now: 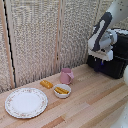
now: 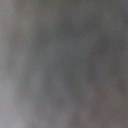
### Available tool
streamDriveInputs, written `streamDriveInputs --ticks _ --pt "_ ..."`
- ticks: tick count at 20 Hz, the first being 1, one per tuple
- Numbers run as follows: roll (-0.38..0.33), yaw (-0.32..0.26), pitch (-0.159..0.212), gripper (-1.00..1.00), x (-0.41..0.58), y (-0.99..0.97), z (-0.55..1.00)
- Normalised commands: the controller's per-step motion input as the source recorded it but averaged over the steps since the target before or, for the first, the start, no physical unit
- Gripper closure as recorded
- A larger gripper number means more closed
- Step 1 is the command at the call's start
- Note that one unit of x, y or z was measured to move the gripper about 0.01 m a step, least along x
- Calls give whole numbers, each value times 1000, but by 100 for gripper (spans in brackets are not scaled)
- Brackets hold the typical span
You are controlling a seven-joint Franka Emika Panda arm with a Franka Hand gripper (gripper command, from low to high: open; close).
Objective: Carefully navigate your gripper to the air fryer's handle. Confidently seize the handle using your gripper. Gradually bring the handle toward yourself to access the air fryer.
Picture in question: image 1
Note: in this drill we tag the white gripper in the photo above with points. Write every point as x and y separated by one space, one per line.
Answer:
101 54

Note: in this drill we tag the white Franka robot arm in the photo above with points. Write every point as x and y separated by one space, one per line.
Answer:
106 26

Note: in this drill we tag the black air fryer body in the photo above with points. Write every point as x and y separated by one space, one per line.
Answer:
120 43

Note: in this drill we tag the pink cup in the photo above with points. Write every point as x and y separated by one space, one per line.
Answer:
66 76

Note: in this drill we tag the yellow food piece in bowl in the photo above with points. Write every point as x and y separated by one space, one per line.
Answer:
61 90

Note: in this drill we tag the small white bowl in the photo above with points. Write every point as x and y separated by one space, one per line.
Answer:
62 92

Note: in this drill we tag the woven wicker folding screen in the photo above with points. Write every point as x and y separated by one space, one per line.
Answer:
30 43

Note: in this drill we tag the white floral rimmed plate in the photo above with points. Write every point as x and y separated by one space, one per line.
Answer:
26 102

